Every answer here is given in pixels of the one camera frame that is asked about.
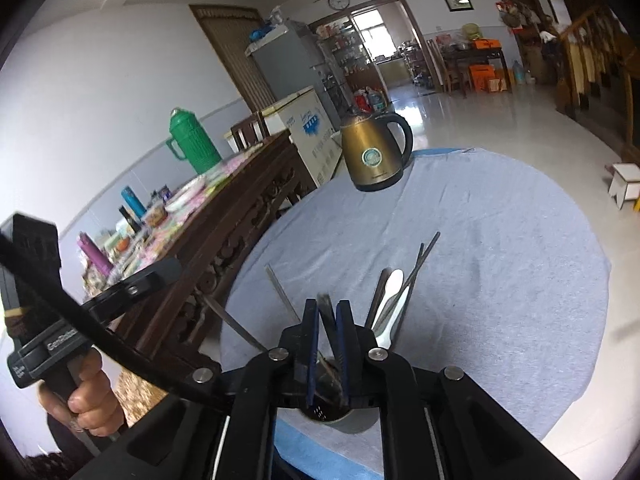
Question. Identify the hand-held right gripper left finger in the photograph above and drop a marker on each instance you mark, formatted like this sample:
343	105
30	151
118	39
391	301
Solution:
312	355

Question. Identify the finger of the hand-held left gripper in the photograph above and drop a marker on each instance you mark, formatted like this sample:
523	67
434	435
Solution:
140	282

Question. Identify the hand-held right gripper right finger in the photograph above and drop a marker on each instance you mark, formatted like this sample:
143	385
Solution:
345	355

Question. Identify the metal utensil holder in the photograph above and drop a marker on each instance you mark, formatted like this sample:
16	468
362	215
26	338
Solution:
350	422

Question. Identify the dark metal chopstick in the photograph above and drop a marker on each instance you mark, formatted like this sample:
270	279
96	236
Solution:
425	255
280	290
235	322
414	272

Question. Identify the white plastic spoon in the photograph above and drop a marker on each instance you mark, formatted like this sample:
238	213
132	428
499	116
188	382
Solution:
392	285

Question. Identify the person's left forearm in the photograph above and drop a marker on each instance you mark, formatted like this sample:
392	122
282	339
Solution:
60	457

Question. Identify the person's left hand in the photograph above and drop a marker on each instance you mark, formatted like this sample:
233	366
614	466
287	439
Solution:
92	410

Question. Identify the purple drink bottle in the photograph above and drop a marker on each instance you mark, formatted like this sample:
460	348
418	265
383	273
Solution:
95	255

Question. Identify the black drink bottle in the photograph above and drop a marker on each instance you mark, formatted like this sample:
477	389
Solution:
130	220

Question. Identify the clear food container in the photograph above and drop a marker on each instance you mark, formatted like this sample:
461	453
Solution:
155	215

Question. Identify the blue drink bottle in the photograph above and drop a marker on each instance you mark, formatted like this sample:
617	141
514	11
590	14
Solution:
134	202

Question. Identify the carved dark wooden sideboard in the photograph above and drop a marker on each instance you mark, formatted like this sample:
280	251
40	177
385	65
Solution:
210	240

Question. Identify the blue tablecloth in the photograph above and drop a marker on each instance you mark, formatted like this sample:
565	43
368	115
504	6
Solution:
320	447

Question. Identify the green thermos jug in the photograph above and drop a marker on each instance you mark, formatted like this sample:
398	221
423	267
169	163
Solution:
192	142

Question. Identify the grey tablecloth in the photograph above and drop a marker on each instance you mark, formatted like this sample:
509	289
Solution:
475	260

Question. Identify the dark wooden chair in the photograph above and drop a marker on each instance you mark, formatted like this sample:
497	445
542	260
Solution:
247	132

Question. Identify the bronze electric kettle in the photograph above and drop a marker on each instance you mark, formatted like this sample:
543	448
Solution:
372	160

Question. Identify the white chest freezer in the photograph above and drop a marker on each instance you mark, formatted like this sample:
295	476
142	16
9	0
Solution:
310	130

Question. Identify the brown wooden door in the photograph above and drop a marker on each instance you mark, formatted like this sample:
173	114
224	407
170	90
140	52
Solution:
230	50

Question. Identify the grey refrigerator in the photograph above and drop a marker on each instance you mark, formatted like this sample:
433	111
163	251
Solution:
285	65

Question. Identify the blue plastic bag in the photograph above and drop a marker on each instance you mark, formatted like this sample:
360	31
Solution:
260	35

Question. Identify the glass display cabinet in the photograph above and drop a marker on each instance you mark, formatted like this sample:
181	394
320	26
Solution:
340	55

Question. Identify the large orange carton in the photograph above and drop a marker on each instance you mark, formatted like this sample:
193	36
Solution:
482	77

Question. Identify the dark wooden side table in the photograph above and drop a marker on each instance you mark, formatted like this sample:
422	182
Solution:
455	57

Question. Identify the clear water jug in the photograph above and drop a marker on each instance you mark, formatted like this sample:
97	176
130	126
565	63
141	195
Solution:
520	74

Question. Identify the white small stool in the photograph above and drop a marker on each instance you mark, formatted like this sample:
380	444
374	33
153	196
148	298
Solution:
625	175

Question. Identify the flat orange box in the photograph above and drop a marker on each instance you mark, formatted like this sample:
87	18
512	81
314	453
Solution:
487	44

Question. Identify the yellow-green basket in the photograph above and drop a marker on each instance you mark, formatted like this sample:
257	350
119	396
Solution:
470	31

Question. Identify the dark wooden room door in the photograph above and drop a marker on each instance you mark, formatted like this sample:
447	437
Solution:
515	5

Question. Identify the wooden staircase railing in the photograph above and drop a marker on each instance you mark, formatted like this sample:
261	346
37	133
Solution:
590	25

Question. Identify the round wall clock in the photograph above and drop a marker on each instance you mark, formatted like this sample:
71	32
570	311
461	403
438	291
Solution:
338	1

